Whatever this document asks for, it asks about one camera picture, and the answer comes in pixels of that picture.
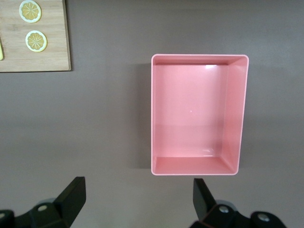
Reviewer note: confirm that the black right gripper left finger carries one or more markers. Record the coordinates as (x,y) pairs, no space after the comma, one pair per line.
(66,209)

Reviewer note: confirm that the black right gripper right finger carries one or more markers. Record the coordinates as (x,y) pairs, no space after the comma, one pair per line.
(204,204)

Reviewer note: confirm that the pink plastic bin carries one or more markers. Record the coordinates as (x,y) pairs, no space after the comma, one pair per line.
(190,111)

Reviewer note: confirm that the yellow plastic fork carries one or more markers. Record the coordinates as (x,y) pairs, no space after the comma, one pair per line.
(1,52)

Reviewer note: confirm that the lemon slice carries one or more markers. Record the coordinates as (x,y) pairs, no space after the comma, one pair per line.
(36,41)
(30,11)

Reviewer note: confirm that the wooden cutting board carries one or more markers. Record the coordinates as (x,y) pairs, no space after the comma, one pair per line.
(57,28)

